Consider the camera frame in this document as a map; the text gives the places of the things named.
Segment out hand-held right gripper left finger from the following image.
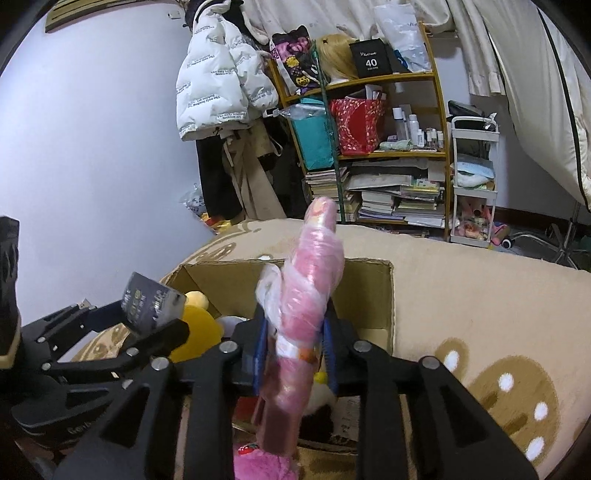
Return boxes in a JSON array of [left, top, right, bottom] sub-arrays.
[[52, 316, 271, 480]]

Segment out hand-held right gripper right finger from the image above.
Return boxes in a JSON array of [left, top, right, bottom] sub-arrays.
[[322, 305, 540, 480]]

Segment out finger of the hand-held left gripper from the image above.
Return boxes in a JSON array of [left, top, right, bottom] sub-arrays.
[[41, 319, 191, 385], [21, 300, 129, 352]]

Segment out white fluffy plush toy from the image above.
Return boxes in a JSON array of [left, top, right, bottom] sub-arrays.
[[300, 371, 339, 416]]

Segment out yellow plush toy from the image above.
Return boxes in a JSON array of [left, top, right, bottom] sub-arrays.
[[170, 291, 225, 363]]

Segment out dark grey card packet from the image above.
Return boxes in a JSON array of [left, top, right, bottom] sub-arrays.
[[121, 271, 188, 335]]

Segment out printed cardboard box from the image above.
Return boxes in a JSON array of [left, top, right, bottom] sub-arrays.
[[159, 258, 396, 457]]

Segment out pink plastic-wrapped plush toy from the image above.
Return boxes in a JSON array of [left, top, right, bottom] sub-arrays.
[[255, 196, 345, 457]]

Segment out pink plush bear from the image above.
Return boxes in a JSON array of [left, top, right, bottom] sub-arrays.
[[233, 440, 302, 480]]

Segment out black and beige object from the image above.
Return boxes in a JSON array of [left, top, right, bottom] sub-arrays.
[[0, 216, 22, 370]]

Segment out beige patterned blanket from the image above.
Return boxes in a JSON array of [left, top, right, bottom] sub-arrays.
[[69, 217, 591, 480]]

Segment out clear plastic bag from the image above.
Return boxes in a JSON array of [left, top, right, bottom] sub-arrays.
[[180, 185, 206, 216]]

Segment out beige trench coat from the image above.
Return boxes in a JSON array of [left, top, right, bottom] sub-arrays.
[[222, 124, 288, 220]]

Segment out stack of books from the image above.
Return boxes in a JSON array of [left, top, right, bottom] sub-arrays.
[[304, 159, 448, 230]]

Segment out black coat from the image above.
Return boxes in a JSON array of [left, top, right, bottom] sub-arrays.
[[195, 131, 245, 223]]

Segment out pink toys in cart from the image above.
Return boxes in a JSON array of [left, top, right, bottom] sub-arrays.
[[457, 203, 509, 246]]

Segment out teal bag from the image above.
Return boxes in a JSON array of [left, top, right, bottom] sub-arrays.
[[288, 104, 335, 171]]

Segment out red patterned bag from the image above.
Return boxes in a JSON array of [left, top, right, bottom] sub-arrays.
[[329, 97, 386, 156]]

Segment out blue white cloth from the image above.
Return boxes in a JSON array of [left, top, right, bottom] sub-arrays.
[[455, 154, 495, 190]]

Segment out group of cosmetic bottles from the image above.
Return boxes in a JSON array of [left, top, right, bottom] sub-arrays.
[[392, 104, 445, 149]]

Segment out white trolley cart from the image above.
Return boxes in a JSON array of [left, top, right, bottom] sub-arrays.
[[449, 115, 502, 248]]

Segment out white puffer jacket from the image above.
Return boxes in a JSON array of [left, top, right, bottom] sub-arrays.
[[175, 18, 280, 141]]

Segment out wooden bookshelf with clutter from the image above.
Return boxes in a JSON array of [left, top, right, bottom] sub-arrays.
[[265, 23, 453, 243]]

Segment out black purple printed bag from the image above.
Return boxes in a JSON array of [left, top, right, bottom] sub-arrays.
[[270, 27, 324, 96]]

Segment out blonde wig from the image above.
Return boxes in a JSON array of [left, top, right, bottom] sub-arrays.
[[315, 33, 361, 80]]

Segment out black box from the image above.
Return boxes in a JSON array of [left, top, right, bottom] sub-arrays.
[[348, 39, 393, 79]]

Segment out white plastic bag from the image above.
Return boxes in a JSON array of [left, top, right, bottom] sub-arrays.
[[373, 4, 432, 73]]

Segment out cream padded chair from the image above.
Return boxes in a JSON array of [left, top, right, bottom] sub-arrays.
[[480, 0, 591, 273]]

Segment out cream ruffled curtain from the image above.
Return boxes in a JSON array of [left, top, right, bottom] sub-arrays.
[[245, 0, 513, 99]]

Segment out black garment on hook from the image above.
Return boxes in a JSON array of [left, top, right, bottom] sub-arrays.
[[182, 0, 245, 29]]

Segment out wooden wall rack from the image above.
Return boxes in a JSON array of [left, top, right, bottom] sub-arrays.
[[46, 0, 190, 33]]

